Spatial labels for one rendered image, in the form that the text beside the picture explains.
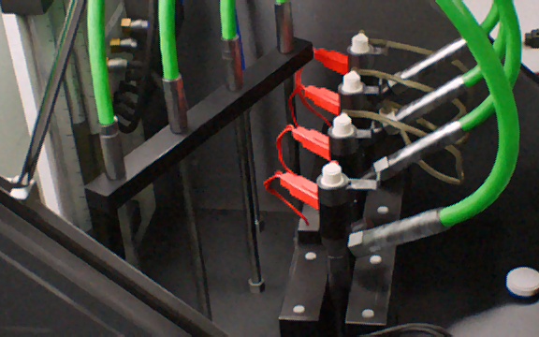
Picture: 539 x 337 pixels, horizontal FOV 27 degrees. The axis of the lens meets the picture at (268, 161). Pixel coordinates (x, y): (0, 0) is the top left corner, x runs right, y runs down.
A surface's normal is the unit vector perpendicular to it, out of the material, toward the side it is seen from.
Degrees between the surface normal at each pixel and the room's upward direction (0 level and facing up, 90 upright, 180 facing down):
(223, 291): 0
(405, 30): 90
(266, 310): 0
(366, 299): 0
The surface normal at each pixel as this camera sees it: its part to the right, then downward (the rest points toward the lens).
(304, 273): -0.07, -0.83
